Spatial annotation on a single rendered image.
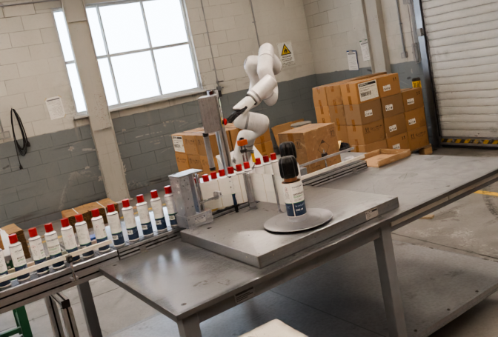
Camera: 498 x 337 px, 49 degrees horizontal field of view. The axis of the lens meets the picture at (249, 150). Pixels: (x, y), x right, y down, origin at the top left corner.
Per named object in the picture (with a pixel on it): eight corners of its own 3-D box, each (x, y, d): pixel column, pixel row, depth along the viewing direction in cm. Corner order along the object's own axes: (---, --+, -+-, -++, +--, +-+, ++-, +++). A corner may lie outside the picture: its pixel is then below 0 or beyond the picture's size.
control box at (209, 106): (204, 134, 289) (197, 98, 286) (207, 129, 306) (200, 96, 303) (223, 130, 289) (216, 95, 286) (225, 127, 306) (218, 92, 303)
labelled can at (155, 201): (159, 232, 269) (150, 192, 266) (155, 231, 273) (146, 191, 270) (169, 229, 272) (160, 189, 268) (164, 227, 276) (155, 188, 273)
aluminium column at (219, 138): (234, 207, 310) (210, 89, 299) (230, 206, 313) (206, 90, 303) (240, 204, 312) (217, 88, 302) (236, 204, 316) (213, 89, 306)
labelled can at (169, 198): (173, 227, 273) (164, 188, 270) (169, 226, 277) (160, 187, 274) (182, 224, 275) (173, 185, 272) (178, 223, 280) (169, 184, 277)
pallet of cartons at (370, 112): (367, 178, 654) (352, 84, 637) (322, 174, 726) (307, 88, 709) (434, 154, 714) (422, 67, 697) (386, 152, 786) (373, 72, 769)
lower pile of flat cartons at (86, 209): (70, 234, 667) (65, 218, 664) (63, 227, 715) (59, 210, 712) (121, 218, 695) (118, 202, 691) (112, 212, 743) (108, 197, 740)
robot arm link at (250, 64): (256, 135, 354) (230, 129, 353) (256, 127, 364) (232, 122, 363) (272, 62, 330) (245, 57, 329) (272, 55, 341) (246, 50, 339)
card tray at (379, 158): (379, 167, 337) (378, 161, 336) (349, 165, 359) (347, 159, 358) (410, 155, 353) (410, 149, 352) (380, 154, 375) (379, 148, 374)
